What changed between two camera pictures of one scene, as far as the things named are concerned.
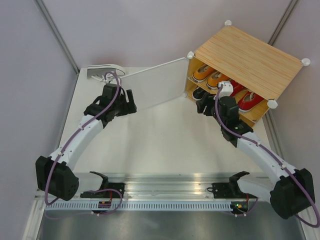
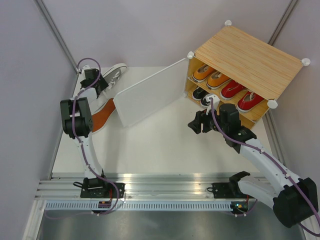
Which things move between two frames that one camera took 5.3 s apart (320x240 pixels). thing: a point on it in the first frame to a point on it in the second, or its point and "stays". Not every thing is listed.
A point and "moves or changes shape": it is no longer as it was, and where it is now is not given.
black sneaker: (198, 93) stays
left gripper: (129, 107) to (103, 83)
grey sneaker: (104, 72) moves or changes shape
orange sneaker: (216, 77) stays
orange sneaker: (202, 73) stays
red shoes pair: (249, 100) stays
